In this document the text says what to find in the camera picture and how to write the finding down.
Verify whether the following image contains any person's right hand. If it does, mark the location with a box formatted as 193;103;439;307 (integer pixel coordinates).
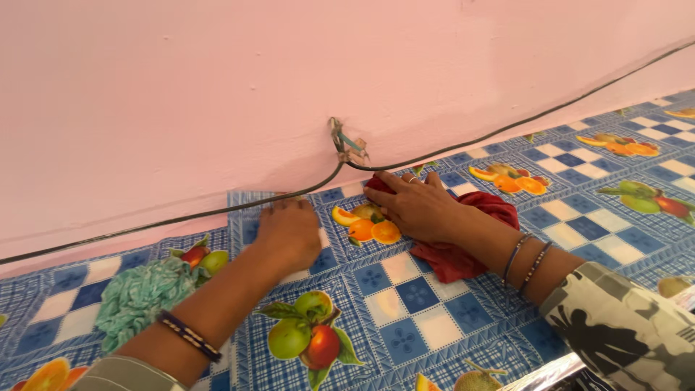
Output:
363;171;474;246

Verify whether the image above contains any person's left hand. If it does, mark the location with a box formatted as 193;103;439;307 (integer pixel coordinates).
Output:
254;197;323;276

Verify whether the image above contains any dark red cleaning cloth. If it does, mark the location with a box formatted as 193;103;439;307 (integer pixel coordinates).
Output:
364;174;521;285

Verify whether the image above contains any blue checked fruit-print tablecloth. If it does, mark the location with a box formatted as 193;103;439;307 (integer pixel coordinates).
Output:
0;89;695;391

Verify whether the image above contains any green fabric scrunchie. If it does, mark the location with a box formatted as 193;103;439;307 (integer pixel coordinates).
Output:
94;256;211;355

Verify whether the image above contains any grey sleeve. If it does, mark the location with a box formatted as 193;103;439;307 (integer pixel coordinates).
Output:
69;355;191;391

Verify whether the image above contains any thin dark bangle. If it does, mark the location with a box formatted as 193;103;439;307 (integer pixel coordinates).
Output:
518;241;554;297
501;233;534;288

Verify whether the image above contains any camouflage print sleeve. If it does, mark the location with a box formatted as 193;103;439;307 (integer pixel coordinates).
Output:
540;261;695;391

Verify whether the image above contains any black wall cable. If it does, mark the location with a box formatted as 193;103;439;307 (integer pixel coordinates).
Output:
0;40;695;267

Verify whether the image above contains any taped cable joint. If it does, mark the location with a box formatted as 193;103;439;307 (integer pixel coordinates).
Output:
328;117;371;167

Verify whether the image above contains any black beige braided bracelet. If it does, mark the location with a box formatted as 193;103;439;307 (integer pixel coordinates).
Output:
157;310;223;363

